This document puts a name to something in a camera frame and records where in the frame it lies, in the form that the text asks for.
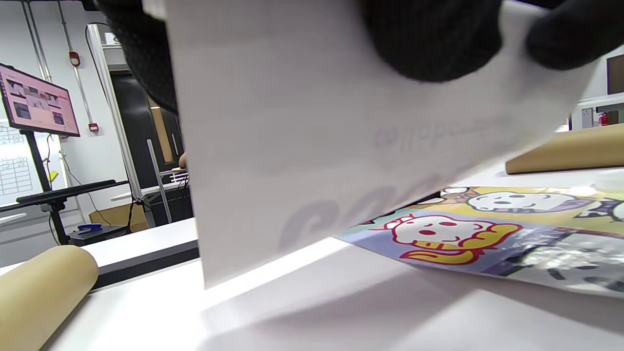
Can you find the blue stapler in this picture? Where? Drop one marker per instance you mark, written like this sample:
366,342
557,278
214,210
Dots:
90,228

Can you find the red fire extinguisher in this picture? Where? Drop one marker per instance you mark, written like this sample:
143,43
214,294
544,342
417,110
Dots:
603,119

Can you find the white poster purple lettering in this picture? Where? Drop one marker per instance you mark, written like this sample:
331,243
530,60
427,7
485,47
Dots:
302,146

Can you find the person's left hand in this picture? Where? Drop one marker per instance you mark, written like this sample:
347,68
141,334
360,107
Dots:
429,39

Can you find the red wall alarm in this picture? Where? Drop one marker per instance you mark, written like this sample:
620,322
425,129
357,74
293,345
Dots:
93,127
74,59

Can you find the white plastic tube cap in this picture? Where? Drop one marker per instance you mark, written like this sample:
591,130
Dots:
612,181

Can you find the black rectangular bar weight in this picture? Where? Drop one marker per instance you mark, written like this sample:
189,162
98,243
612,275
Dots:
146,263

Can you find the brown board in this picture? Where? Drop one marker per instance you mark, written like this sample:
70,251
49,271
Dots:
616,74

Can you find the brown cardboard mailing tube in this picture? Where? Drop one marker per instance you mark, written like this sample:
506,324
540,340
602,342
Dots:
39,292
570,151

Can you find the black screen stand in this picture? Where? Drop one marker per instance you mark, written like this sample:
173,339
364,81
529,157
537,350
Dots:
53,195

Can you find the aluminium frame pole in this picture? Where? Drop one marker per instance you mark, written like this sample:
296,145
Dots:
114,112

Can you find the flat display screen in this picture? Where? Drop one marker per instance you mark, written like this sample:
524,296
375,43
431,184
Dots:
36,100

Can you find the cardboard box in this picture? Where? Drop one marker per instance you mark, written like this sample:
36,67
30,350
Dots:
117,217

